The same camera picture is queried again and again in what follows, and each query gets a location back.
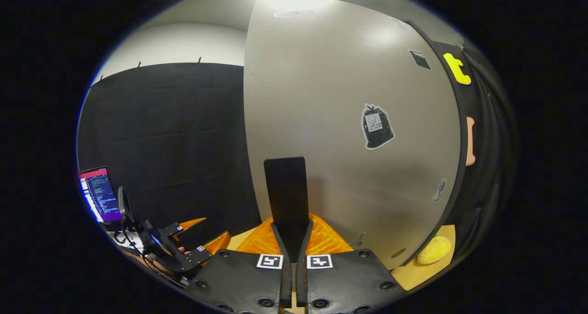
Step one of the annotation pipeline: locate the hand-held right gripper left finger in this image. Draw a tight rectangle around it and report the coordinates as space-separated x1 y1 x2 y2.
186 217 293 314

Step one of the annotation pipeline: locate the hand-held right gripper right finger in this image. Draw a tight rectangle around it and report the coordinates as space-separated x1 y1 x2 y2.
296 213 408 314

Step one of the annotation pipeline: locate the computer monitor screen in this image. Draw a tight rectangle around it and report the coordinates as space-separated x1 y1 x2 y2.
78 166 124 224

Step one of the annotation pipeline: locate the black backdrop cloth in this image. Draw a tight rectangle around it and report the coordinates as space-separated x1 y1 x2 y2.
77 39 513 259

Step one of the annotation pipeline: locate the pale yellow round bun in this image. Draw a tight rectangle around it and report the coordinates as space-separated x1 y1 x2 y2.
417 236 452 265

